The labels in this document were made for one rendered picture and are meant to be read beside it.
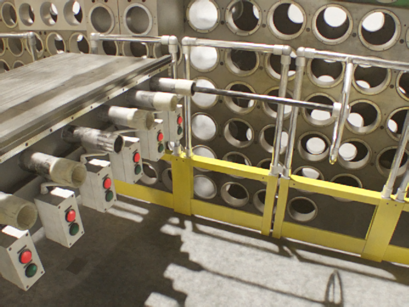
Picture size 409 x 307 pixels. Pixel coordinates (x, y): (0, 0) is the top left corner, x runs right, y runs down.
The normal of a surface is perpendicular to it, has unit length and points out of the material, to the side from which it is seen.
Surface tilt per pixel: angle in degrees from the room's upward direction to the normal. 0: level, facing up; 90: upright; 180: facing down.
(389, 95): 90
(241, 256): 0
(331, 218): 90
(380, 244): 90
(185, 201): 90
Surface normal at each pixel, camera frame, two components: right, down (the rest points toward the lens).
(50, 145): 0.93, 0.18
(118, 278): 0.00, -0.87
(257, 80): -0.38, 0.46
